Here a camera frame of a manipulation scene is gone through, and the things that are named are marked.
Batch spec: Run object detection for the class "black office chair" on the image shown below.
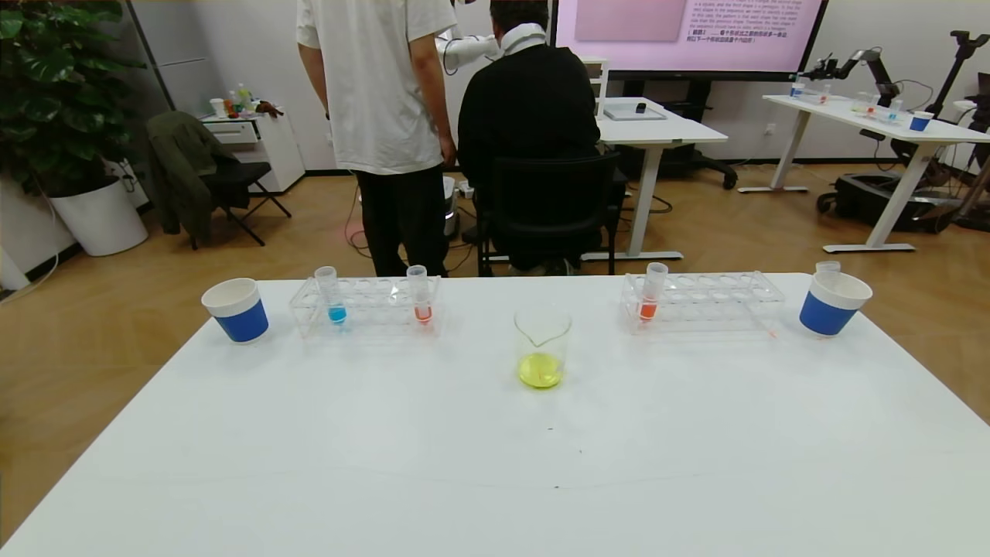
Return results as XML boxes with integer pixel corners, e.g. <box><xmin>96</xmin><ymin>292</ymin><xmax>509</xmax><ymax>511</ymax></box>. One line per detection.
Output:
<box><xmin>476</xmin><ymin>151</ymin><xmax>629</xmax><ymax>277</ymax></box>

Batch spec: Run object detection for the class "white office desk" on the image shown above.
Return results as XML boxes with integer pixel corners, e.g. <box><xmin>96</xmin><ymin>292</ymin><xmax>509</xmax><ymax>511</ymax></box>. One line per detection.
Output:
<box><xmin>584</xmin><ymin>97</ymin><xmax>729</xmax><ymax>261</ymax></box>

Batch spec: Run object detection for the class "black folding chair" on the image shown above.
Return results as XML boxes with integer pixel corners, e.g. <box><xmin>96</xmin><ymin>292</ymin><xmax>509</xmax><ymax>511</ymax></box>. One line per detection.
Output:
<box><xmin>189</xmin><ymin>159</ymin><xmax>293</xmax><ymax>250</ymax></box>

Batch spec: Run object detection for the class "large display screen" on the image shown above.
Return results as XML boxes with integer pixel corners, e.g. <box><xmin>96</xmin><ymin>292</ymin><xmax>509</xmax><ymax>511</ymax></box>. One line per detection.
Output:
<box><xmin>551</xmin><ymin>0</ymin><xmax>830</xmax><ymax>83</ymax></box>

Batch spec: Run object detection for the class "white plant pot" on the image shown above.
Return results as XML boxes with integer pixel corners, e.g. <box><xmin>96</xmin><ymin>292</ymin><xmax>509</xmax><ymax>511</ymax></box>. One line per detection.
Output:
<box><xmin>48</xmin><ymin>176</ymin><xmax>149</xmax><ymax>258</ymax></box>

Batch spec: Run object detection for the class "olive green jacket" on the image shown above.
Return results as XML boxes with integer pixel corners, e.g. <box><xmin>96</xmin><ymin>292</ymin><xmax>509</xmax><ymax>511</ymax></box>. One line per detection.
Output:
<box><xmin>146</xmin><ymin>111</ymin><xmax>241</xmax><ymax>242</ymax></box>

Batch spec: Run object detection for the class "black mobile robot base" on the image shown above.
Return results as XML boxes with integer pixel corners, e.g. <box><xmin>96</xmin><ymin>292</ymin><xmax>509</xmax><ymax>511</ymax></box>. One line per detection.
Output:
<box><xmin>818</xmin><ymin>172</ymin><xmax>960</xmax><ymax>234</ymax></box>

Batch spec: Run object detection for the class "orange pigment test tube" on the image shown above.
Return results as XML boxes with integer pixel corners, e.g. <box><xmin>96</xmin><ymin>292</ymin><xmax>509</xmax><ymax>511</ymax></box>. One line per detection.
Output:
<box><xmin>407</xmin><ymin>265</ymin><xmax>434</xmax><ymax>326</ymax></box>
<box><xmin>637</xmin><ymin>262</ymin><xmax>669</xmax><ymax>323</ymax></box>

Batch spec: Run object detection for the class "black display stand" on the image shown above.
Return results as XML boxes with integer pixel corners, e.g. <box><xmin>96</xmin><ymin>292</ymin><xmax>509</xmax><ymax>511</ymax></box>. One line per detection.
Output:
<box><xmin>619</xmin><ymin>77</ymin><xmax>739</xmax><ymax>190</ymax></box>

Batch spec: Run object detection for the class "white drawer cabinet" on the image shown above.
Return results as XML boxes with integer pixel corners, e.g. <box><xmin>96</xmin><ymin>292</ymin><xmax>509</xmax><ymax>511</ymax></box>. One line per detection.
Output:
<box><xmin>201</xmin><ymin>108</ymin><xmax>307</xmax><ymax>194</ymax></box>

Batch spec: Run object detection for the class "seated person in black sweater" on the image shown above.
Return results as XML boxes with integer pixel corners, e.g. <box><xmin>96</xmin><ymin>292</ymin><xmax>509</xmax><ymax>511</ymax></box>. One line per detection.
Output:
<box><xmin>458</xmin><ymin>0</ymin><xmax>612</xmax><ymax>272</ymax></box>

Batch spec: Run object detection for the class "blue pigment test tube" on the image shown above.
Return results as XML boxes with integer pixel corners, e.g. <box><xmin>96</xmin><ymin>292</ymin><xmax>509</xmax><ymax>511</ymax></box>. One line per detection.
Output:
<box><xmin>314</xmin><ymin>266</ymin><xmax>348</xmax><ymax>326</ymax></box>

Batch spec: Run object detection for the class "large green potted plant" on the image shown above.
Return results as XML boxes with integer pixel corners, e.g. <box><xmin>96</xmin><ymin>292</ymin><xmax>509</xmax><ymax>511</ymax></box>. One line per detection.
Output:
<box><xmin>0</xmin><ymin>0</ymin><xmax>148</xmax><ymax>198</ymax></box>

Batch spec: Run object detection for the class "glass beaker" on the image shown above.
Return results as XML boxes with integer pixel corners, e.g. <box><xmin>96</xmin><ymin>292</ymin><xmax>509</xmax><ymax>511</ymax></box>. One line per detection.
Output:
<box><xmin>514</xmin><ymin>304</ymin><xmax>573</xmax><ymax>390</ymax></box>

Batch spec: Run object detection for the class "grey tablet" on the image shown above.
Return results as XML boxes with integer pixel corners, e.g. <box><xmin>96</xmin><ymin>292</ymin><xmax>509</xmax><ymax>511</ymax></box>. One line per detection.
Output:
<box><xmin>605</xmin><ymin>103</ymin><xmax>667</xmax><ymax>121</ymax></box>

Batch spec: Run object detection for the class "standing person in white shirt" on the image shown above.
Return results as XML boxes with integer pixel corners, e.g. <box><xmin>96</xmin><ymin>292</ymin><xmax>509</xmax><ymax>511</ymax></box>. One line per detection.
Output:
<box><xmin>296</xmin><ymin>0</ymin><xmax>459</xmax><ymax>278</ymax></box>

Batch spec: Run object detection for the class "long white standing desk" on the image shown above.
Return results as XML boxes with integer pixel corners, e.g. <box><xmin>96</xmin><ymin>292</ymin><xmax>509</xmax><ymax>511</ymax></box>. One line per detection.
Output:
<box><xmin>739</xmin><ymin>93</ymin><xmax>990</xmax><ymax>255</ymax></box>

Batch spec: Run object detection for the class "white humanoid robot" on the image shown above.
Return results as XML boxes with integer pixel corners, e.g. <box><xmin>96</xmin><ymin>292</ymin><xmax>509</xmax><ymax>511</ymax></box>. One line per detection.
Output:
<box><xmin>437</xmin><ymin>35</ymin><xmax>500</xmax><ymax>241</ymax></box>

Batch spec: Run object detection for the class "background clear tube rack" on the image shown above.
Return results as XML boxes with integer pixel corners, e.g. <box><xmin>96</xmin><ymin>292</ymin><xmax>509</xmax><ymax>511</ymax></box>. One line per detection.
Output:
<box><xmin>855</xmin><ymin>91</ymin><xmax>907</xmax><ymax>123</ymax></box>

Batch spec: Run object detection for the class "white desktop drawer box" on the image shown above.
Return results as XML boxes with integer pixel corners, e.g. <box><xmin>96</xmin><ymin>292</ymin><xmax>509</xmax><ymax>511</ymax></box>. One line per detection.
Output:
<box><xmin>584</xmin><ymin>58</ymin><xmax>610</xmax><ymax>117</ymax></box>

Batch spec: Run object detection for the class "white neck device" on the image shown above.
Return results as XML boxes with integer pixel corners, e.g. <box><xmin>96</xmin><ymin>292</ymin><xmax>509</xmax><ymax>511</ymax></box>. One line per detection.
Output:
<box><xmin>501</xmin><ymin>23</ymin><xmax>547</xmax><ymax>56</ymax></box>

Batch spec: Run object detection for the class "blue and white paper cup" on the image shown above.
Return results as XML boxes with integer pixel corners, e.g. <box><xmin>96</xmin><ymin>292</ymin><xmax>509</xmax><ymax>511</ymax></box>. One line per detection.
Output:
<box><xmin>202</xmin><ymin>278</ymin><xmax>270</xmax><ymax>343</ymax></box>
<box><xmin>799</xmin><ymin>270</ymin><xmax>873</xmax><ymax>337</ymax></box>

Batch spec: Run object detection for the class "clear plastic test tube rack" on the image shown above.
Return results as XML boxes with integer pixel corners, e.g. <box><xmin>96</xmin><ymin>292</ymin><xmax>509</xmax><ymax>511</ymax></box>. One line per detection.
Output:
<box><xmin>621</xmin><ymin>272</ymin><xmax>786</xmax><ymax>335</ymax></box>
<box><xmin>289</xmin><ymin>275</ymin><xmax>443</xmax><ymax>340</ymax></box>

